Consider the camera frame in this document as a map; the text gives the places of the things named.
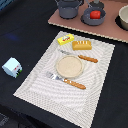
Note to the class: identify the yellow toy bread loaf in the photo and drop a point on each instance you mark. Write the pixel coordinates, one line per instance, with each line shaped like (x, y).
(81, 45)

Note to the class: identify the grey toy cooking pot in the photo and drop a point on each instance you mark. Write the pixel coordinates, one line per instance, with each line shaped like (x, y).
(68, 9)

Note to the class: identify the beige bowl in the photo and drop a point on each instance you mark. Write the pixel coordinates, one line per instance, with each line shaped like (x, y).
(123, 14)

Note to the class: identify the woven beige placemat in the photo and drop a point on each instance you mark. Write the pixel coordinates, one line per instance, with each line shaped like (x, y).
(70, 103)

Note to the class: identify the light blue milk carton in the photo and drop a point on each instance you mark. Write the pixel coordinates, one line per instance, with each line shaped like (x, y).
(12, 67)

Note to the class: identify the round wooden plate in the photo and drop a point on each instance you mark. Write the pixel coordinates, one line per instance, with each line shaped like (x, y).
(69, 66)

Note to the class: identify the yellow toy butter box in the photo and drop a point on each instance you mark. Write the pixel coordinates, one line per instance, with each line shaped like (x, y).
(65, 39)

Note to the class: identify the toy fork wooden handle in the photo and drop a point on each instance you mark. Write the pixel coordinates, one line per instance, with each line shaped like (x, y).
(67, 81)

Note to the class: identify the red toy tomato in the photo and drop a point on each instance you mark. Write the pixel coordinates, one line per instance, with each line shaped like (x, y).
(95, 14)

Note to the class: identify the toy knife wooden handle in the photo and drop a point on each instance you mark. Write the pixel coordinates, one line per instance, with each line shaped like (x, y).
(80, 56)

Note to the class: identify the grey toy saucepan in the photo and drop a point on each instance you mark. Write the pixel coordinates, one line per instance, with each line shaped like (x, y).
(93, 22)

